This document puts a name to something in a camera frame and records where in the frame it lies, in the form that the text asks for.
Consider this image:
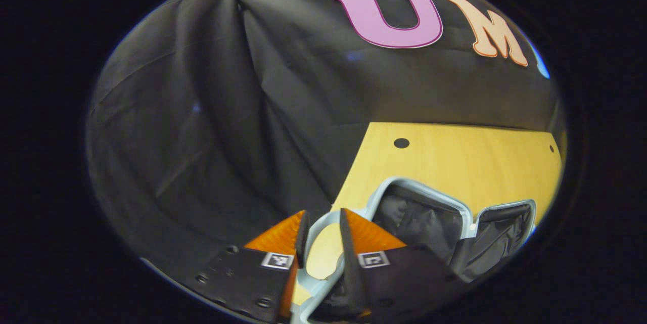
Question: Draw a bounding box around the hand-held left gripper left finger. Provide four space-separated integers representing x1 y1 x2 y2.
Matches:
184 210 310 322

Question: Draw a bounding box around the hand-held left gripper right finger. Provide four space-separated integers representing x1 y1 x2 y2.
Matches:
339 208 466 322

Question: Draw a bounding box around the light blue suitcase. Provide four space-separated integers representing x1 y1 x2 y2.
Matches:
291 176 537 324

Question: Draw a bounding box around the black backdrop cloth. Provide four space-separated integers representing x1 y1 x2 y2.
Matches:
86 0 564 274

